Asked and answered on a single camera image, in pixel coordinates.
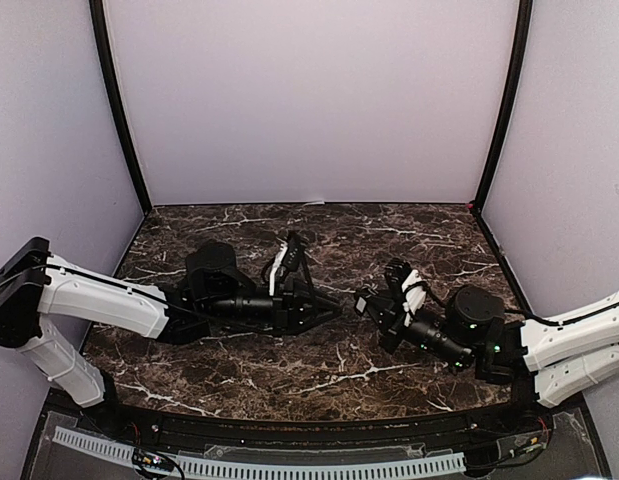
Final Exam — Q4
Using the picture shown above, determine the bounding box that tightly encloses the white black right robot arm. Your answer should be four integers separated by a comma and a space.
354, 281, 619, 434

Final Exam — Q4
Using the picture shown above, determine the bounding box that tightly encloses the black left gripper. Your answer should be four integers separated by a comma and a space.
203, 275, 343, 338

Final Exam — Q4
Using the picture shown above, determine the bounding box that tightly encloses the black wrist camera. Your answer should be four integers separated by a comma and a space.
260, 231, 306, 296
384, 258, 429, 327

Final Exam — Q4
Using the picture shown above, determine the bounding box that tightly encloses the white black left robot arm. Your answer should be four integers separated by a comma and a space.
0, 233, 341, 436

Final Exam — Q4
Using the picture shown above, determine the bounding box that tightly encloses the black right frame post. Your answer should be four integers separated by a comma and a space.
471, 0, 534, 217

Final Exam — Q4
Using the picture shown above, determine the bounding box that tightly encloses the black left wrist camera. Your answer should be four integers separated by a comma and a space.
260, 231, 306, 296

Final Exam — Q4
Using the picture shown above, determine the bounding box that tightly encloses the black table front rail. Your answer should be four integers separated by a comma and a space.
119, 404, 521, 449

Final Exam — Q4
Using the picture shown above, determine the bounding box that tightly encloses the white slotted cable duct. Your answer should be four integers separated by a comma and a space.
52, 426, 466, 479

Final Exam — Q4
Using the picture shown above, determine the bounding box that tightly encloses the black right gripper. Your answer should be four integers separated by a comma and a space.
355, 290, 472, 370

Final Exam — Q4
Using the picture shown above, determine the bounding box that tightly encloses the black frame post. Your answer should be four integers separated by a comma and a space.
471, 0, 534, 217
88, 0, 153, 216

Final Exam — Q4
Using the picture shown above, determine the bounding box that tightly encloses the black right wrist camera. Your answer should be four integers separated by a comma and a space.
384, 258, 429, 327

